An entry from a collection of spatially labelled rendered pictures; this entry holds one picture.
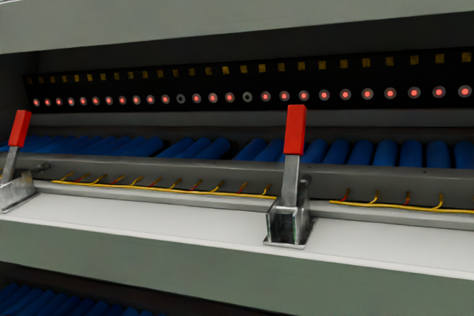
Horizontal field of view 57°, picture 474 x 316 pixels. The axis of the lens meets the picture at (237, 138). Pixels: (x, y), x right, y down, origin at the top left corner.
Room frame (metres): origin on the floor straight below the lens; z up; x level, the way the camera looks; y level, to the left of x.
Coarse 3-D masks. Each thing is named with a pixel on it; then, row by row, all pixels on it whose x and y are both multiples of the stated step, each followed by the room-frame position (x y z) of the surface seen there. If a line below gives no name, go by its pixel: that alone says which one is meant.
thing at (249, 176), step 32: (0, 160) 0.46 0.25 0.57; (32, 160) 0.44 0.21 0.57; (64, 160) 0.43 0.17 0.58; (96, 160) 0.41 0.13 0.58; (128, 160) 0.40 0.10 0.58; (160, 160) 0.39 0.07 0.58; (192, 160) 0.38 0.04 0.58; (224, 160) 0.37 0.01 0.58; (192, 192) 0.36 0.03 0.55; (256, 192) 0.35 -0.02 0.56; (320, 192) 0.33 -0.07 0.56; (352, 192) 0.32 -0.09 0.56; (384, 192) 0.31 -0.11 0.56; (416, 192) 0.30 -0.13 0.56; (448, 192) 0.29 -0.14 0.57
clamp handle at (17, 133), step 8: (16, 112) 0.41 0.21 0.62; (24, 112) 0.40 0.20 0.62; (16, 120) 0.40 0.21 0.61; (24, 120) 0.40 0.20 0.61; (16, 128) 0.40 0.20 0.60; (24, 128) 0.40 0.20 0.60; (16, 136) 0.40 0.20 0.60; (24, 136) 0.40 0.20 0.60; (8, 144) 0.40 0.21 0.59; (16, 144) 0.40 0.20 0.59; (8, 152) 0.40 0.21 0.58; (16, 152) 0.40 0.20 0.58; (8, 160) 0.40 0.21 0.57; (16, 160) 0.40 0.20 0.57; (8, 168) 0.40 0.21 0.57; (8, 176) 0.39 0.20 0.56
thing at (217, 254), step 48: (144, 192) 0.39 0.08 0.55; (0, 240) 0.39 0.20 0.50; (48, 240) 0.36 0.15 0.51; (96, 240) 0.34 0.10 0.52; (144, 240) 0.32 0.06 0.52; (192, 240) 0.30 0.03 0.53; (240, 240) 0.29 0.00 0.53; (336, 240) 0.28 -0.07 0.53; (384, 240) 0.27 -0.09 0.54; (432, 240) 0.27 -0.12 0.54; (192, 288) 0.31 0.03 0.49; (240, 288) 0.30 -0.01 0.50; (288, 288) 0.28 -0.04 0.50; (336, 288) 0.27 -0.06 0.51; (384, 288) 0.25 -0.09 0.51; (432, 288) 0.24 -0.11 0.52
